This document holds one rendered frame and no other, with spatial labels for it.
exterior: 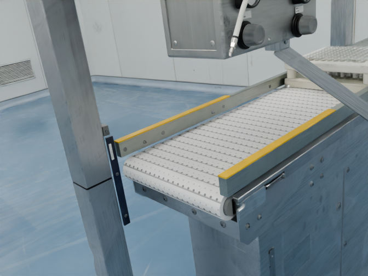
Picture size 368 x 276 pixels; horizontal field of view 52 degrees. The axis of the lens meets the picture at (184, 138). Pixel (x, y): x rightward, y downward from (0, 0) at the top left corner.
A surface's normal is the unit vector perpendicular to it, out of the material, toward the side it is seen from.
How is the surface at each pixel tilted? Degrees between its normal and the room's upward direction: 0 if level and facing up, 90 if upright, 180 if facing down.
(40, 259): 0
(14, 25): 90
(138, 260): 0
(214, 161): 0
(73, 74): 90
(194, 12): 90
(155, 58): 90
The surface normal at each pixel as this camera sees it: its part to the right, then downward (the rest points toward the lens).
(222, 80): -0.65, 0.35
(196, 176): -0.12, -0.93
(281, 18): 0.69, 0.18
